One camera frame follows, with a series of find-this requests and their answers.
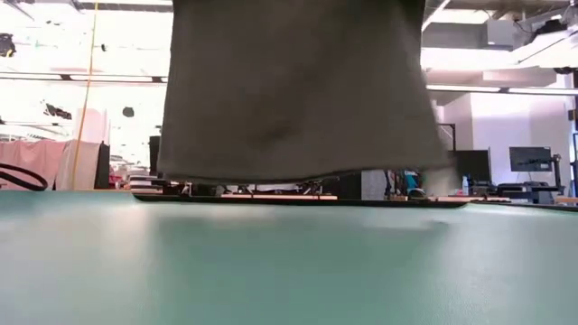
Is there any person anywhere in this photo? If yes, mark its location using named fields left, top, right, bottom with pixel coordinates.
left=386, top=169, right=428, bottom=200

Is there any gray partition panel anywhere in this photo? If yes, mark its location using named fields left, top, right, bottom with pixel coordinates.
left=360, top=169, right=388, bottom=200

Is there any black cable loop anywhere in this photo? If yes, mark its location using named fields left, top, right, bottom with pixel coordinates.
left=0, top=162, right=49, bottom=192

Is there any monitor on arm stand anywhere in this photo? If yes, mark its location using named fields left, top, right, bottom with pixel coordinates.
left=508, top=145, right=564, bottom=190

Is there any yellow hanging cable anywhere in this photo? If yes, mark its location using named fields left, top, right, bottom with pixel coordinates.
left=70, top=0, right=99, bottom=190

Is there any wide black monitor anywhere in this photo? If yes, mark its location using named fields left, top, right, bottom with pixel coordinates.
left=148, top=135, right=162, bottom=178

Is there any pink curtain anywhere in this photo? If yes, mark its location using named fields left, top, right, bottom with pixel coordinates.
left=0, top=138, right=103, bottom=191

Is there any gray terry towel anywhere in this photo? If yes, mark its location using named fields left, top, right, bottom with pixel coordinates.
left=155, top=0, right=458, bottom=198

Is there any black monitor back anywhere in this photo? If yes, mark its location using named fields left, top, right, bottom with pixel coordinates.
left=451, top=149, right=492, bottom=190

